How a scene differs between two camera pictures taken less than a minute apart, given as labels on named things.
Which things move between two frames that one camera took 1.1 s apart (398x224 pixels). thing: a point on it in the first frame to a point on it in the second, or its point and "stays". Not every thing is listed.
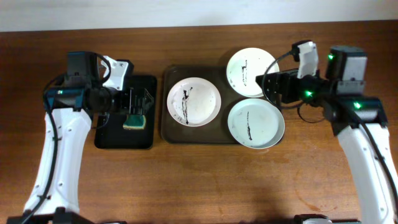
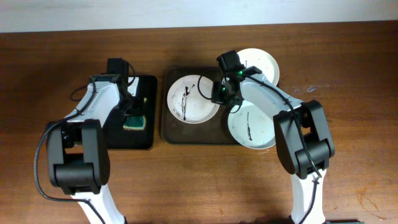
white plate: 194,101 stays
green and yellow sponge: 135,122 stays
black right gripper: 284,87 to 219,94
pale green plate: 256,123 stays
